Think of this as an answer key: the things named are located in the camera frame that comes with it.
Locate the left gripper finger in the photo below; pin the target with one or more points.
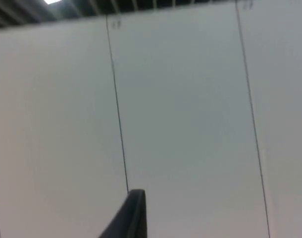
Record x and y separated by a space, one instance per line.
132 218

